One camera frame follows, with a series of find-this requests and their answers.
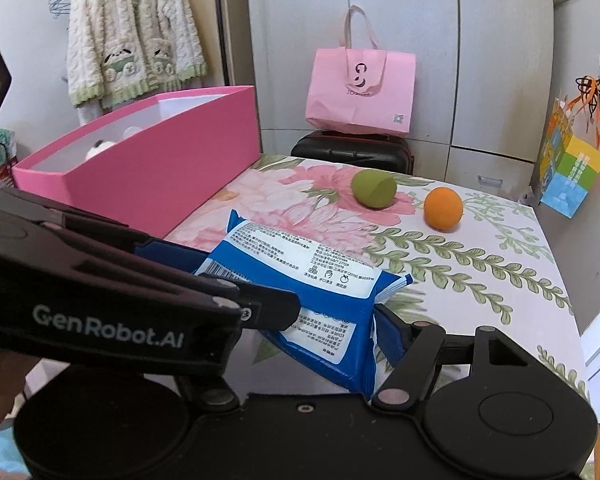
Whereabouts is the blue wet wipes pack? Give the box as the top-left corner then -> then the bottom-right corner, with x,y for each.
196,211 -> 413,398

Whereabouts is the orange soft ball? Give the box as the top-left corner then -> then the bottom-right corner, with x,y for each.
422,188 -> 464,232

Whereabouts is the green soft ball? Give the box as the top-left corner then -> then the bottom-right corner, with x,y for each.
351,169 -> 398,209

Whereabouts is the pink storage box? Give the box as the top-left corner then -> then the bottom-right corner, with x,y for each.
14,86 -> 260,237

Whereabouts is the floral tablecloth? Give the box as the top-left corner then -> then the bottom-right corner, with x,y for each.
169,155 -> 588,396

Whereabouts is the white brown plush dog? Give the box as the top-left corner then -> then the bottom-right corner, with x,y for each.
85,127 -> 142,160

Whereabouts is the black suitcase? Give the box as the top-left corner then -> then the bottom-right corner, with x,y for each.
291,130 -> 415,174

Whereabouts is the cream green knit cardigan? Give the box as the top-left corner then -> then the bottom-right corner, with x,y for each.
66,0 -> 208,125

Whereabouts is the pink paper shopping bag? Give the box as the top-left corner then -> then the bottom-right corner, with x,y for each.
306,6 -> 416,138

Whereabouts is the colourful hanging gift bag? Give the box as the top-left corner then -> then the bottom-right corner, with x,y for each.
539,76 -> 600,218

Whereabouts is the grey wardrobe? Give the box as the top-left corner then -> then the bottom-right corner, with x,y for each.
216,0 -> 554,198

